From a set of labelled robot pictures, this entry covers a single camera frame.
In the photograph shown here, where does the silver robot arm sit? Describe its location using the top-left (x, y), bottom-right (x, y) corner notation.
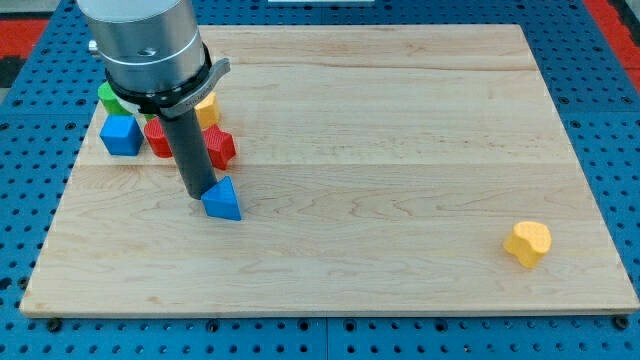
top-left (77, 0), bottom-right (206, 93)

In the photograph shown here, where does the light wooden board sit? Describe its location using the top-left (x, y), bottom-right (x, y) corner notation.
top-left (20, 24), bottom-right (639, 318)

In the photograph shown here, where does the blue triangular prism block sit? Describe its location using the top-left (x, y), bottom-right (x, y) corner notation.
top-left (201, 176), bottom-right (242, 221)

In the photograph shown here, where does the red star-shaped block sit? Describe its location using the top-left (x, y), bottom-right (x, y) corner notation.
top-left (203, 125), bottom-right (236, 170)

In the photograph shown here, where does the yellow block behind tool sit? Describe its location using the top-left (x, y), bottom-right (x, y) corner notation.
top-left (195, 92), bottom-right (221, 130)

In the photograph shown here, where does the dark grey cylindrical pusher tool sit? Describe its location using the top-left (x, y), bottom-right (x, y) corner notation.
top-left (159, 110), bottom-right (217, 200)

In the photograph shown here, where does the red cylinder block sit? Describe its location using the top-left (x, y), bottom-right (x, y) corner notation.
top-left (143, 117), bottom-right (172, 158)

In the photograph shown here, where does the blue cube block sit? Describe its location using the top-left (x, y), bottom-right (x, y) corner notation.
top-left (99, 115), bottom-right (143, 156)

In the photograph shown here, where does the yellow heart-shaped block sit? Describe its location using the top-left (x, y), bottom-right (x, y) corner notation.
top-left (503, 221), bottom-right (552, 269)

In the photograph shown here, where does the green block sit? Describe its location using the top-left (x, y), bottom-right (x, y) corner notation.
top-left (97, 81), bottom-right (130, 115)

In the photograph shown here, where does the grey clamp ring with lever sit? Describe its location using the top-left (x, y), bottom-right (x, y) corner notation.
top-left (104, 43), bottom-right (232, 120)

